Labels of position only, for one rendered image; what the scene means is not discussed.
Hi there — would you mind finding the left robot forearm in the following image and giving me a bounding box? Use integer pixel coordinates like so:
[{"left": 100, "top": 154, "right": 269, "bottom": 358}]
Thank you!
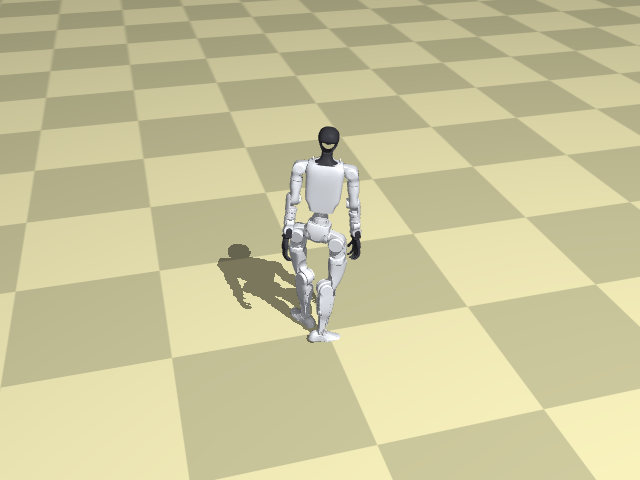
[{"left": 283, "top": 193, "right": 297, "bottom": 235}]

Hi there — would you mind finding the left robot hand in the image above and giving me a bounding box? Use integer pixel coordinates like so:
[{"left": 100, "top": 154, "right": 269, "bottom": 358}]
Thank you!
[{"left": 282, "top": 228, "right": 292, "bottom": 261}]

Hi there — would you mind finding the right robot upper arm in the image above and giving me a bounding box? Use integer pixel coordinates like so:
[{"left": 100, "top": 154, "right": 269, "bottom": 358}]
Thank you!
[{"left": 344, "top": 164, "right": 359, "bottom": 209}]

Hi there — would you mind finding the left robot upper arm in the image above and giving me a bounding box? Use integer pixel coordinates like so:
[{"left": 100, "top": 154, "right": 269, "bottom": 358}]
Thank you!
[{"left": 288, "top": 160, "right": 309, "bottom": 205}]

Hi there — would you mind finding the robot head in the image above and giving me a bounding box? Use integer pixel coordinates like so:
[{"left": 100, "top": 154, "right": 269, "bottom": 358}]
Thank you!
[{"left": 315, "top": 127, "right": 339, "bottom": 167}]

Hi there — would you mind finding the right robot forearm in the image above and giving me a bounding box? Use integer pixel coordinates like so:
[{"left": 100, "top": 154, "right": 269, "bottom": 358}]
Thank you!
[{"left": 349, "top": 197, "right": 361, "bottom": 237}]

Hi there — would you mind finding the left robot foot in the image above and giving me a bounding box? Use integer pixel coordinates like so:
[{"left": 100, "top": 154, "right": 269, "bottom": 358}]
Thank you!
[{"left": 290, "top": 307, "right": 315, "bottom": 328}]

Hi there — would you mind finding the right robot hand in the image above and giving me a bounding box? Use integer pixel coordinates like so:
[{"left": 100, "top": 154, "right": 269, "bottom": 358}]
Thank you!
[{"left": 347, "top": 231, "right": 361, "bottom": 260}]

